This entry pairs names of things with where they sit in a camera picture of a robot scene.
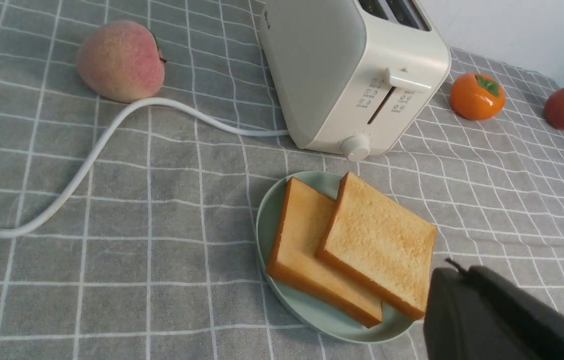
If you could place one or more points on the pink peach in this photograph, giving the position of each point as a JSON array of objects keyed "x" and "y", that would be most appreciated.
[{"x": 122, "y": 61}]

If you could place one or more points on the light green round plate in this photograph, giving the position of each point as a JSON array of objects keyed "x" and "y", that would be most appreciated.
[{"x": 314, "y": 313}]

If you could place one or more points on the orange persimmon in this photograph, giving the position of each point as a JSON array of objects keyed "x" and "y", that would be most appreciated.
[{"x": 476, "y": 96}]

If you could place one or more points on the toast slice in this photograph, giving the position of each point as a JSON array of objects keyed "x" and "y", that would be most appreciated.
[
  {"x": 381, "y": 245},
  {"x": 304, "y": 219}
]

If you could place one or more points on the white two-slot toaster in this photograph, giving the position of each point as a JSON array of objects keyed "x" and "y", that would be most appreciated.
[{"x": 351, "y": 76}]

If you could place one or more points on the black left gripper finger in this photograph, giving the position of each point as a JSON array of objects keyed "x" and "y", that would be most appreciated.
[{"x": 475, "y": 313}]

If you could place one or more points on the grey checked tablecloth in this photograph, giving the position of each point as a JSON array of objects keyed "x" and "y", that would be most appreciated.
[{"x": 154, "y": 256}]

